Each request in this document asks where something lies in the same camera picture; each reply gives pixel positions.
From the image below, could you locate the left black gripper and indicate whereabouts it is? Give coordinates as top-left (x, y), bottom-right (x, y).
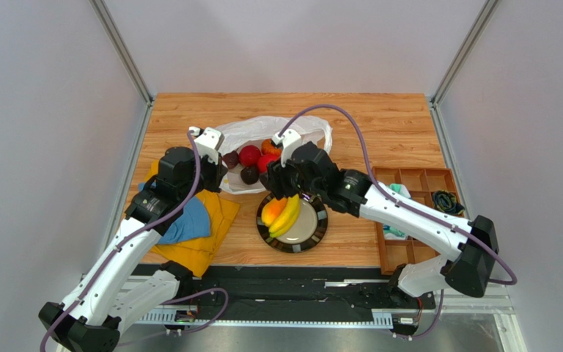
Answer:
top-left (179, 150), bottom-right (228, 203)

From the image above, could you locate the orange toy pumpkin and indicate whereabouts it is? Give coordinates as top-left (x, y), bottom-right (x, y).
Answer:
top-left (260, 139), bottom-right (282, 157)

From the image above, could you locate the red apple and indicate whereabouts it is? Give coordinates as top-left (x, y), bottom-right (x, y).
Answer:
top-left (238, 145), bottom-right (262, 167)
top-left (257, 154), bottom-right (279, 174)

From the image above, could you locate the white plastic bag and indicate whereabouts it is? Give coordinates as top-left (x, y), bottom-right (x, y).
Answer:
top-left (216, 115), bottom-right (333, 195)

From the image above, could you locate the dark purple fruit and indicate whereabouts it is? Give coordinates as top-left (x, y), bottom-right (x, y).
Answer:
top-left (222, 150), bottom-right (240, 169)

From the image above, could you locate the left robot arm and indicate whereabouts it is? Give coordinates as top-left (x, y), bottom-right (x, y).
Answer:
top-left (38, 146), bottom-right (232, 351)

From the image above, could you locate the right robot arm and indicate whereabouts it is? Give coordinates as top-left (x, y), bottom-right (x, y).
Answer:
top-left (260, 142), bottom-right (498, 298)

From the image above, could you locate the yellow orange mango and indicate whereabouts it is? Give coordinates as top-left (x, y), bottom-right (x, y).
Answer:
top-left (261, 198), bottom-right (288, 227)

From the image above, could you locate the yellow banana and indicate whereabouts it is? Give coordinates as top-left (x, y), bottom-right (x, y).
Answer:
top-left (268, 194), bottom-right (301, 238)

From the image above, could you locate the black round plate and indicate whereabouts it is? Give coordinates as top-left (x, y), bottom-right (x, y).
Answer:
top-left (256, 194), bottom-right (328, 254)

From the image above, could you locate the blue cloth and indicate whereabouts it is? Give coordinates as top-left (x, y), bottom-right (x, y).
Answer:
top-left (158, 197), bottom-right (210, 245)

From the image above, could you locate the yellow cloth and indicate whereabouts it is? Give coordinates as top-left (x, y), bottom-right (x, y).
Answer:
top-left (142, 161), bottom-right (241, 279)

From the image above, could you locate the teal sock lower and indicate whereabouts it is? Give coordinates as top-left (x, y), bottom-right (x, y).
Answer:
top-left (382, 224), bottom-right (408, 241)

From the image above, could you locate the teal sock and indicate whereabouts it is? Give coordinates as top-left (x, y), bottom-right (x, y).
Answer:
top-left (382, 224), bottom-right (408, 241)
top-left (389, 183), bottom-right (411, 199)

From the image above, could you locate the teal sock upper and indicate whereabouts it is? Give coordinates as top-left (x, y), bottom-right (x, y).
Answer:
top-left (389, 183), bottom-right (411, 199)

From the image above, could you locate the wooden compartment tray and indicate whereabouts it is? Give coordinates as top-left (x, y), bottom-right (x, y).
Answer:
top-left (372, 166), bottom-right (463, 275)

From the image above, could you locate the dark patterned sock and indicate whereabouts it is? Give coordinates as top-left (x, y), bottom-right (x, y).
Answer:
top-left (431, 190), bottom-right (466, 216)

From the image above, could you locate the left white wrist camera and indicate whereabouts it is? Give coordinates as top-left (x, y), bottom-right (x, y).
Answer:
top-left (188, 126), bottom-right (224, 165)

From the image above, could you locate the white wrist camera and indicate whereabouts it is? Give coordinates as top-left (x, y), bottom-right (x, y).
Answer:
top-left (188, 126), bottom-right (224, 165)
top-left (271, 128), bottom-right (302, 167)

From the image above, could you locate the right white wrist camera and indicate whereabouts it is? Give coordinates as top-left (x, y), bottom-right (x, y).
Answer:
top-left (271, 128), bottom-right (302, 167)

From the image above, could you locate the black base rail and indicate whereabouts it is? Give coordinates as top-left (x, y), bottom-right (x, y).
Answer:
top-left (125, 264), bottom-right (438, 338)

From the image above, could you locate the left aluminium frame post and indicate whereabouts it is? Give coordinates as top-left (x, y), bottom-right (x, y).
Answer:
top-left (89, 0), bottom-right (154, 104)

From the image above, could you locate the aluminium frame post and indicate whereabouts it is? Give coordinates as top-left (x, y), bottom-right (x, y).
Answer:
top-left (430, 0), bottom-right (501, 106)
top-left (89, 0), bottom-right (154, 104)

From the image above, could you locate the right aluminium frame post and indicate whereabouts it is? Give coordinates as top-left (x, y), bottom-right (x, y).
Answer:
top-left (430, 0), bottom-right (501, 106)

